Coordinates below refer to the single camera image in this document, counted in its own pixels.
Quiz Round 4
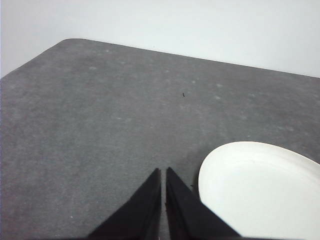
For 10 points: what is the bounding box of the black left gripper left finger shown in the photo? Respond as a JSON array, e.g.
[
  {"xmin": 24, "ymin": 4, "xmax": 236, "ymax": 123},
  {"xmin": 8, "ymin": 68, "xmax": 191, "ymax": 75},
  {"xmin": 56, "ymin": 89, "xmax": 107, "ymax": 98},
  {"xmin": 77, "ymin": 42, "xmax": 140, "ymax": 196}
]
[{"xmin": 87, "ymin": 167, "xmax": 162, "ymax": 239}]

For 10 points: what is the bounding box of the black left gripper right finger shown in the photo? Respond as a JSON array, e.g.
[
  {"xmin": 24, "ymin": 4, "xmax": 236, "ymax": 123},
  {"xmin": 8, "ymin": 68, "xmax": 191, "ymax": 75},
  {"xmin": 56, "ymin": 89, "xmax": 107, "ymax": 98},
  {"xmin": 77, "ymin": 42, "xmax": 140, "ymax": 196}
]
[{"xmin": 164, "ymin": 166, "xmax": 241, "ymax": 239}]

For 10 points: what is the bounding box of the white round plate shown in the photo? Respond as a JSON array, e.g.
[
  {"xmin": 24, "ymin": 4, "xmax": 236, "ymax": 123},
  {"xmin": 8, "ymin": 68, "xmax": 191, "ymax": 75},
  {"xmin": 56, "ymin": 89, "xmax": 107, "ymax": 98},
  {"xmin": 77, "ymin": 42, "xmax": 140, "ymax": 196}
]
[{"xmin": 197, "ymin": 141, "xmax": 320, "ymax": 239}]

